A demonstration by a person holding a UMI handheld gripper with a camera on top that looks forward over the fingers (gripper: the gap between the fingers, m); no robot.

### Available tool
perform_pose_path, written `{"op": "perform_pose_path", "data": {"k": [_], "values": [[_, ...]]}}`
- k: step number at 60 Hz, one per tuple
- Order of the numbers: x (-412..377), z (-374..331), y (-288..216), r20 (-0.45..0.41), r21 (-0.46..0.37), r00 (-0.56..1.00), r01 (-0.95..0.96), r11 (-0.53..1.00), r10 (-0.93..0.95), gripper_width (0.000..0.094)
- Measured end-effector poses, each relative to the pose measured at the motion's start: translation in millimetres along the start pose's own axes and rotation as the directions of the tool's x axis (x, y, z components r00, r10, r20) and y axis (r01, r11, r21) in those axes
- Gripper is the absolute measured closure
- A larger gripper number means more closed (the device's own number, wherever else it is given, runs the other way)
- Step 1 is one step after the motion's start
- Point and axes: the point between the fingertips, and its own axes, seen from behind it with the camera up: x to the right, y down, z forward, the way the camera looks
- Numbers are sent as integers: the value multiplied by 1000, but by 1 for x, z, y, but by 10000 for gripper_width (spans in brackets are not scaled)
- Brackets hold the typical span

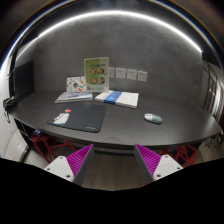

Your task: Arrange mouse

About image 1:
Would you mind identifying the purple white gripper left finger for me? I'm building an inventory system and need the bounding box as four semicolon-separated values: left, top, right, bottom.
45;145;94;186

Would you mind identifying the curved led light strip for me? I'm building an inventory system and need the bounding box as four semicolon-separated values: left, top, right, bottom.
13;9;204;59

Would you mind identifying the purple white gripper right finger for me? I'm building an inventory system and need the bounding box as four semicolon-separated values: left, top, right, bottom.
134;144;182;185

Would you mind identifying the white wall socket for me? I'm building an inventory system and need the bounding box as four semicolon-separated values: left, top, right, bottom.
137;71;148;82
115;68;126;78
109;67;115;78
127;69;137;80

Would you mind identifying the green standing menu card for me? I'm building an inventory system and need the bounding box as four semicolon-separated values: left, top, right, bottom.
84;57;109;93

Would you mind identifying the black clamp with cable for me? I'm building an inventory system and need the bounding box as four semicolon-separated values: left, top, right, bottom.
3;96;17;122

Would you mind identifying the black monitor at left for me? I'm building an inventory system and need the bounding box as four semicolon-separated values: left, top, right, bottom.
14;62;35;97

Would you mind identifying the white and blue book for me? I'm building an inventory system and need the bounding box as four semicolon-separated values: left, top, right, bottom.
95;91;139;108

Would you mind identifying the pale green computer mouse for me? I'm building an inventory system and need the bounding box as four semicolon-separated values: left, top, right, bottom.
144;113;162;124

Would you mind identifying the red metal table frame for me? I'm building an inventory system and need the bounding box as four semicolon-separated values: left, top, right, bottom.
30;134;76;163

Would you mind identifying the grey magazine lying flat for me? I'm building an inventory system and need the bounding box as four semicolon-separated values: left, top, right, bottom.
55;92;93;103

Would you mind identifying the white patterned standing card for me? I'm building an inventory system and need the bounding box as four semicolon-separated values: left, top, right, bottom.
66;76;86;92

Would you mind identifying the black mouse pad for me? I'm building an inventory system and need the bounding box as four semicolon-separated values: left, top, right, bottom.
48;103;106;133

